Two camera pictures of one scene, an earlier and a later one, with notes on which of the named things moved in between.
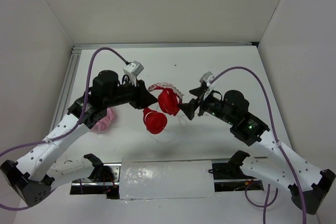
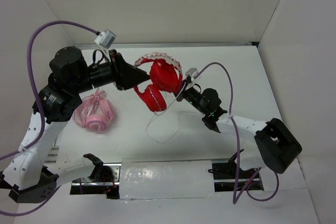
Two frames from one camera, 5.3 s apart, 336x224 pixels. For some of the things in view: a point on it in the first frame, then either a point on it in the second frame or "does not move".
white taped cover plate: (145, 179) does not move
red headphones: (169, 97) -> (166, 74)
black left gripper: (142, 98) -> (125, 75)
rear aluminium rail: (163, 44) does not move
